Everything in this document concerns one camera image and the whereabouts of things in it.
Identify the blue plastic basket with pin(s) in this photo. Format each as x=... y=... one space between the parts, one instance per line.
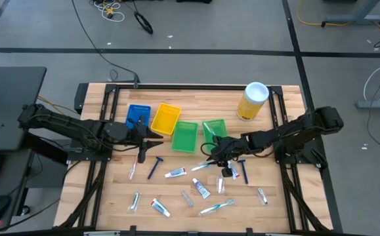
x=134 y=113

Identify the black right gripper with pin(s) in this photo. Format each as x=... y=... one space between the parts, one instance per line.
x=225 y=149

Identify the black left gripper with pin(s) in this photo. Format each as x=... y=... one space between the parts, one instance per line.
x=141 y=137

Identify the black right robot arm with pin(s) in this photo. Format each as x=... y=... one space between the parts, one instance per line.
x=291 y=131

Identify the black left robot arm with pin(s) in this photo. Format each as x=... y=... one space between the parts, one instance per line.
x=61 y=123

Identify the small white toothpaste tube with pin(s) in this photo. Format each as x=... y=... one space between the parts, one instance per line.
x=175 y=172
x=159 y=207
x=235 y=173

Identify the green plastic basket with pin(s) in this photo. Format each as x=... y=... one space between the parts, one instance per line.
x=184 y=137
x=220 y=126

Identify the clear toothbrush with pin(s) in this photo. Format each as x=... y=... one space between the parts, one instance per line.
x=210 y=131

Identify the yellow plastic basket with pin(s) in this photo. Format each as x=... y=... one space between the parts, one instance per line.
x=165 y=118

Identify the red white toothbrush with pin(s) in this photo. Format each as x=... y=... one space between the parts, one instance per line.
x=132 y=170

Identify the white tube blue print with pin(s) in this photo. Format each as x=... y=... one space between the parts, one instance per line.
x=201 y=188

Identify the teal toothbrush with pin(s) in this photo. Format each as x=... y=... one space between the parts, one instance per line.
x=200 y=167
x=216 y=207

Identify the dark blue disposable razor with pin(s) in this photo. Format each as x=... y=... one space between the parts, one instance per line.
x=243 y=173
x=154 y=168

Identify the black aluminium table frame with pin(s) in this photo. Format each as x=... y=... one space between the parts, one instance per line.
x=193 y=87

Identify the black desk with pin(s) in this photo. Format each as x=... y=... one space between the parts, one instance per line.
x=9 y=105

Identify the yellow canister white lid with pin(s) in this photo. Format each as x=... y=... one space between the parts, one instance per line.
x=252 y=101

